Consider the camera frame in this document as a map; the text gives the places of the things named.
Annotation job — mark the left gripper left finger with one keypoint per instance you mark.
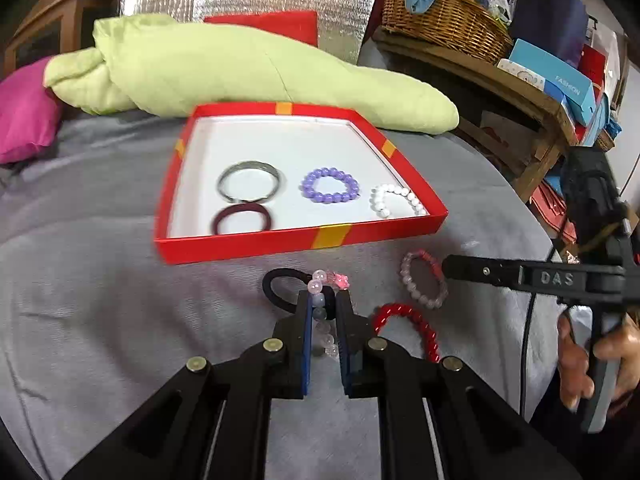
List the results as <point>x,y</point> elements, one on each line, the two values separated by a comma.
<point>210,421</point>

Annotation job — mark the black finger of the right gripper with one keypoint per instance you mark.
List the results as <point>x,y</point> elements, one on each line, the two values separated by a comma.
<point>497,272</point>

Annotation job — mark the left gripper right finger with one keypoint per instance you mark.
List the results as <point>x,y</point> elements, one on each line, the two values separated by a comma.
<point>438,420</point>

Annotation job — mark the silver metal bangle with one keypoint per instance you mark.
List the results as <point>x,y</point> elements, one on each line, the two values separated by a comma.
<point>249,165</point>

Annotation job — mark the person right hand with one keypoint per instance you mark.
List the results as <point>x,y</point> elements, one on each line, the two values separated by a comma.
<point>622,344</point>

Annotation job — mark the wooden side table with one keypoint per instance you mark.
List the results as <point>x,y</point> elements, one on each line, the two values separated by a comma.
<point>475,86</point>

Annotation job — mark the blue fashion box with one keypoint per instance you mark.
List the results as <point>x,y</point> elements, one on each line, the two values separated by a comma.
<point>576,87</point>

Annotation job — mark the red shallow box tray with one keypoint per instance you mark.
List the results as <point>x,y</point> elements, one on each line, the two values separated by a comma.
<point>344,182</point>

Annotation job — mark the wicker basket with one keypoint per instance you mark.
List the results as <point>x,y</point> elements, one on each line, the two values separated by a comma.
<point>459,25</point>

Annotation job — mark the dark navy bag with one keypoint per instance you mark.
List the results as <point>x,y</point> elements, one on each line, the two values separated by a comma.
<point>556,26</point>

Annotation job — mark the red pillow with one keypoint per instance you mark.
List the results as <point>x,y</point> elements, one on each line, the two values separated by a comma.
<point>297,25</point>

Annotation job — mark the magenta pillow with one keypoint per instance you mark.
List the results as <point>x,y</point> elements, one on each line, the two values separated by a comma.
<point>30,113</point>

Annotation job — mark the light green rolled blanket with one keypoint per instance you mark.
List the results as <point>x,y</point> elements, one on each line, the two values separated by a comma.
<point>167,68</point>

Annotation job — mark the wooden cabinet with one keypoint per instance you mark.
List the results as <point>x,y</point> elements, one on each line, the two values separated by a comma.
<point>54,27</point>

